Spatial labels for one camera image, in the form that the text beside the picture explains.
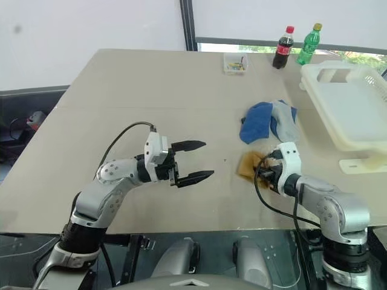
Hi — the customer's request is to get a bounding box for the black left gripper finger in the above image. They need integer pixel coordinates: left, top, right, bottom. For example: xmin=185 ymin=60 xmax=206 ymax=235
xmin=176 ymin=170 xmax=215 ymax=189
xmin=171 ymin=140 xmax=207 ymax=152

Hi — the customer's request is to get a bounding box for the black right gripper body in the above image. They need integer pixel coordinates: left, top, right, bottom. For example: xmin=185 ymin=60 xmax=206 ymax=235
xmin=268 ymin=150 xmax=284 ymax=193

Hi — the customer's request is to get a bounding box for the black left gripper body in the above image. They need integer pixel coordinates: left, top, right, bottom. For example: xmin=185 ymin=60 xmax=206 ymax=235
xmin=154 ymin=148 xmax=180 ymax=187

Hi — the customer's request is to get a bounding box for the mustard yellow sock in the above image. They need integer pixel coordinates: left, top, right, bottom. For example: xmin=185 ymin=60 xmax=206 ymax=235
xmin=236 ymin=150 xmax=284 ymax=190

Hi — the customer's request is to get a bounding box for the grey sock with blue trim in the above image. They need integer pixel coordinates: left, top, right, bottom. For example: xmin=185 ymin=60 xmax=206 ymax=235
xmin=270 ymin=99 xmax=301 ymax=143

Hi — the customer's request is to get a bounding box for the white plastic basket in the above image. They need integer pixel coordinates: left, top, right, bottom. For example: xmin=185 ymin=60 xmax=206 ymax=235
xmin=300 ymin=60 xmax=387 ymax=146

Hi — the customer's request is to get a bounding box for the white flat plastic piece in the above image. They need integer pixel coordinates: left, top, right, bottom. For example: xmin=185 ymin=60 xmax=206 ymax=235
xmin=338 ymin=155 xmax=387 ymax=175

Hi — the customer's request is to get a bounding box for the grey rounded leg cover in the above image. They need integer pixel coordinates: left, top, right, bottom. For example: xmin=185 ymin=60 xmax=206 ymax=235
xmin=232 ymin=237 xmax=273 ymax=290
xmin=151 ymin=237 xmax=201 ymax=280

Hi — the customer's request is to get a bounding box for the black metal table leg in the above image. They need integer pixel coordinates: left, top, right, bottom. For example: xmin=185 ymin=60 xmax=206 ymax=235
xmin=120 ymin=234 xmax=143 ymax=285

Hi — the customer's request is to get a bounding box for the white plastic drip tray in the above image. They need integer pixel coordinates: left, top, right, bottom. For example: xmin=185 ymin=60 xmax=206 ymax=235
xmin=301 ymin=80 xmax=387 ymax=152

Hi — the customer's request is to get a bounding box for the clear plastic box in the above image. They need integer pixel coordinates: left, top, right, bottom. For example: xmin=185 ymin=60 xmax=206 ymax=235
xmin=223 ymin=53 xmax=250 ymax=76

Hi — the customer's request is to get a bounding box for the grey chest plate with chevron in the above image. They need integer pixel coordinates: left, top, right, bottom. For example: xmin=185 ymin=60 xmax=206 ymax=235
xmin=114 ymin=274 xmax=267 ymax=290

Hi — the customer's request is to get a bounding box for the cola bottle with red cap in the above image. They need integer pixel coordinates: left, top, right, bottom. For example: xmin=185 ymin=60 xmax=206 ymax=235
xmin=272 ymin=25 xmax=295 ymax=70

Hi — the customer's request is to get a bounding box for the green bottle with yellow cap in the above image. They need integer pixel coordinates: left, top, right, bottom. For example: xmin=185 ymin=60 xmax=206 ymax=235
xmin=295 ymin=23 xmax=323 ymax=66

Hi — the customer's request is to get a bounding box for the red and grey device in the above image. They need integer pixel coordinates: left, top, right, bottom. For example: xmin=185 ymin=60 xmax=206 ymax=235
xmin=26 ymin=111 xmax=46 ymax=131

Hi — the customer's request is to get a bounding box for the dark grey side desk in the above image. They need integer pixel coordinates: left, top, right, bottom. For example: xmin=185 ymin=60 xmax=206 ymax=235
xmin=0 ymin=85 xmax=71 ymax=170

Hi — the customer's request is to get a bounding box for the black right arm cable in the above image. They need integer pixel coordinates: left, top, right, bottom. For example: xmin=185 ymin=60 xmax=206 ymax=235
xmin=253 ymin=153 xmax=324 ymax=242

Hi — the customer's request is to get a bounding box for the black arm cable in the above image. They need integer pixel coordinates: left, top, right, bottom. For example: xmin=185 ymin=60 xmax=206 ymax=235
xmin=253 ymin=153 xmax=324 ymax=242
xmin=99 ymin=121 xmax=159 ymax=167

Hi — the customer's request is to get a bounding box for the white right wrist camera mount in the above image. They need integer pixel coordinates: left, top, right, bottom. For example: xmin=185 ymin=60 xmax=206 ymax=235
xmin=273 ymin=141 xmax=303 ymax=195

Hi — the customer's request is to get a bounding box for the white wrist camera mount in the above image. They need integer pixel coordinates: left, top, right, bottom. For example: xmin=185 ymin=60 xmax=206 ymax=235
xmin=273 ymin=141 xmax=303 ymax=195
xmin=143 ymin=131 xmax=169 ymax=182

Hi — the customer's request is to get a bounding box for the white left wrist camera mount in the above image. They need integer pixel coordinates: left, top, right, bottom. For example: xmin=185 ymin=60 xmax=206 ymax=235
xmin=143 ymin=131 xmax=169 ymax=182

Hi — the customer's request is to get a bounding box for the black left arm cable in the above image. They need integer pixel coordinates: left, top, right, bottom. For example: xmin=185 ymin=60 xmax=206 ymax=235
xmin=99 ymin=121 xmax=159 ymax=167

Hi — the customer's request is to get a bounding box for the grey window frame bar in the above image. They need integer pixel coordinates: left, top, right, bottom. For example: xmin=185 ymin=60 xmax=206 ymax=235
xmin=195 ymin=36 xmax=387 ymax=55

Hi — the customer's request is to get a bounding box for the dark window frame post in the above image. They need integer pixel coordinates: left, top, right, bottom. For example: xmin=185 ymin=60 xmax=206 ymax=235
xmin=178 ymin=0 xmax=197 ymax=51

